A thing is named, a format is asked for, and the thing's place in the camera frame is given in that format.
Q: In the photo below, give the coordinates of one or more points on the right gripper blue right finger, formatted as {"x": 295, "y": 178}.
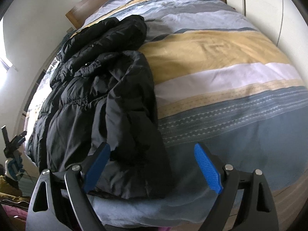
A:
{"x": 223, "y": 179}

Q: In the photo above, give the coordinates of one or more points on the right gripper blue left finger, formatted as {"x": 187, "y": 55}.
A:
{"x": 82, "y": 178}

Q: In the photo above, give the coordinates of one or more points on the black puffer jacket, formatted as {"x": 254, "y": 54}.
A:
{"x": 102, "y": 91}

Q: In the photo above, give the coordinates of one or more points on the yellow sleeve forearm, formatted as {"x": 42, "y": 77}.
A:
{"x": 9, "y": 193}

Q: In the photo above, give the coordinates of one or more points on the left hand in blue glove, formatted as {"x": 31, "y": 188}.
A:
{"x": 14, "y": 166}

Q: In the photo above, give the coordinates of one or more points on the white low shelf unit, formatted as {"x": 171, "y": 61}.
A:
{"x": 32, "y": 89}

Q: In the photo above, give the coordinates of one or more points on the bright window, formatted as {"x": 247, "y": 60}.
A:
{"x": 4, "y": 59}

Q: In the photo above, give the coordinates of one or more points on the striped blue yellow duvet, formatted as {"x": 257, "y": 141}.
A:
{"x": 221, "y": 82}

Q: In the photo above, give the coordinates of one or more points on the white wardrobe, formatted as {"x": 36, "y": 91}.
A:
{"x": 281, "y": 21}

